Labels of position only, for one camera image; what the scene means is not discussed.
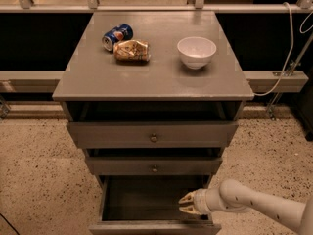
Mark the grey top drawer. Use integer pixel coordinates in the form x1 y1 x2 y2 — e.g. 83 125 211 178
67 121 238 149

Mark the white cable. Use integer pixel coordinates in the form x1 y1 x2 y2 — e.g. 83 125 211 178
253 1 313 98

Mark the grey bottom drawer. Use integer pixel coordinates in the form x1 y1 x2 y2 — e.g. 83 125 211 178
89 175 221 235

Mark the metal railing frame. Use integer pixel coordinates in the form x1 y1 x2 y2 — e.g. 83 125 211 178
0 0 313 120

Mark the grey drawer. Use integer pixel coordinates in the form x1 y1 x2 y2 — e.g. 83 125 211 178
89 175 221 235
67 121 238 149
86 157 222 175

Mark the white ceramic bowl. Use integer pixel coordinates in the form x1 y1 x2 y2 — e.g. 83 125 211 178
177 37 217 70

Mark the grey middle drawer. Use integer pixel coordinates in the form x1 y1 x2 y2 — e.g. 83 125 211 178
86 157 222 175

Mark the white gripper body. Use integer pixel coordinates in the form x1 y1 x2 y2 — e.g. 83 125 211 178
193 189 212 215

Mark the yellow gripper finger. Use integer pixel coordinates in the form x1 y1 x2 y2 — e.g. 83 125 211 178
179 191 195 204
179 205 201 215

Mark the black cable on floor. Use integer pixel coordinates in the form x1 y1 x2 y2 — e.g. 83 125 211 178
0 212 21 235

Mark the crushed gold can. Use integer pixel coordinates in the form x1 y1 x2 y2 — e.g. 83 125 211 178
113 40 151 62

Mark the blue pepsi can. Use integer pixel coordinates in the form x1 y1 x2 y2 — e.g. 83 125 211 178
102 23 133 52

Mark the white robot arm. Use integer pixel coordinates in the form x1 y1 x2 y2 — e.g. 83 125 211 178
179 179 313 235

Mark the grey wooden drawer cabinet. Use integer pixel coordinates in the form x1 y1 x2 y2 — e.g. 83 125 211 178
52 10 255 194

